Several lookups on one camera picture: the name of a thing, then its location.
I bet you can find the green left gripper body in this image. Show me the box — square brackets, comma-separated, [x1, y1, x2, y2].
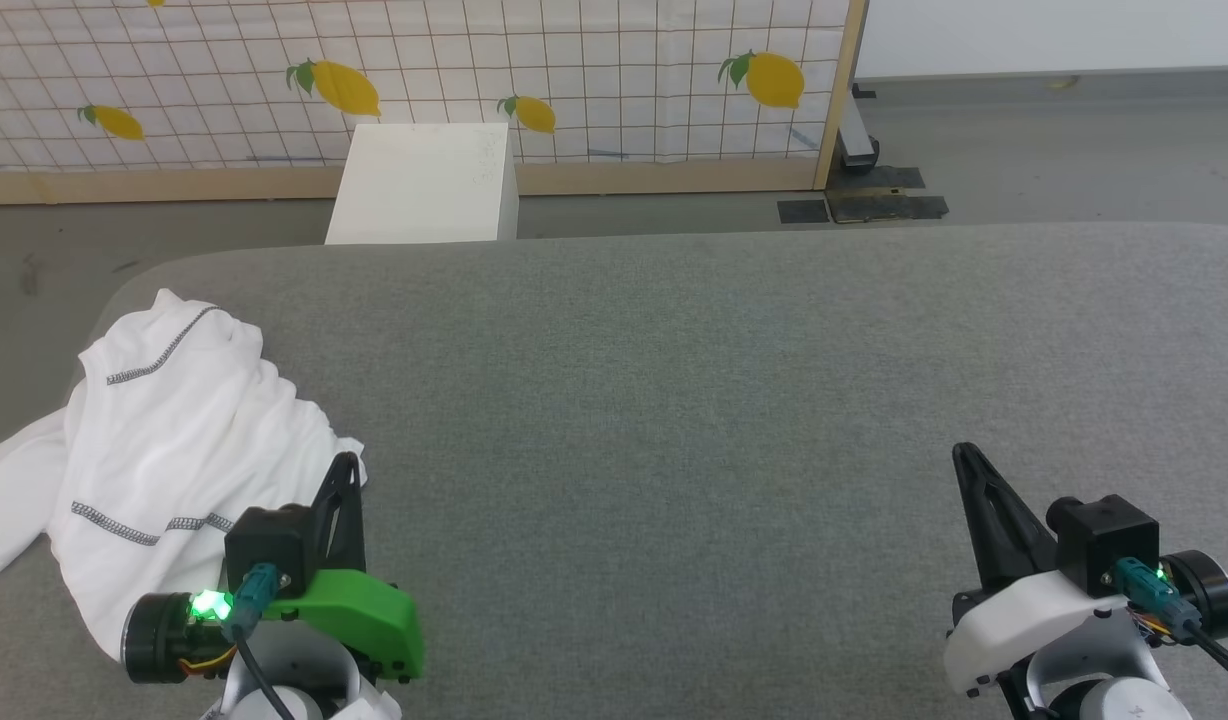
[124, 570, 425, 686]

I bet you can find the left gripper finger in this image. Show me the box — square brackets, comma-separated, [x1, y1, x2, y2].
[332, 453, 367, 576]
[310, 453, 347, 576]

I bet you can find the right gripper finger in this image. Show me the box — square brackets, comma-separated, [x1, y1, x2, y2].
[966, 445, 1060, 586]
[952, 445, 1015, 591]

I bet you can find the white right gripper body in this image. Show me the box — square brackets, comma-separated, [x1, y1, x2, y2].
[942, 550, 1228, 698]

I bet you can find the white long-sleeve shirt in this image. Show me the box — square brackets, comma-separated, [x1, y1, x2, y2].
[0, 288, 367, 661]

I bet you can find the grey fabric sofa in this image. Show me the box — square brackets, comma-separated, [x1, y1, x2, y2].
[0, 222, 1228, 720]

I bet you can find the large dark floor plate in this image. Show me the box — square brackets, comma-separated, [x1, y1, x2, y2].
[826, 167, 950, 223]

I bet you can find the white rectangular box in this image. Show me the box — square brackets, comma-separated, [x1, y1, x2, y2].
[325, 122, 520, 245]

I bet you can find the metal partition foot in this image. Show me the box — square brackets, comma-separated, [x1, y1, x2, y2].
[839, 85, 881, 169]

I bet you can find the lemon print partition screen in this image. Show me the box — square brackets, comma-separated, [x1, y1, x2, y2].
[0, 0, 870, 206]

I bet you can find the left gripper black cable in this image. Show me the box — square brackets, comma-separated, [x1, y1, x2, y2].
[219, 563, 297, 720]

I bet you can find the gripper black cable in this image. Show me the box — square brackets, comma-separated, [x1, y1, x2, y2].
[219, 563, 297, 720]
[1114, 558, 1228, 701]

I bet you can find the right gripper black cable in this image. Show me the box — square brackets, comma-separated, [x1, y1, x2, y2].
[1114, 558, 1228, 701]

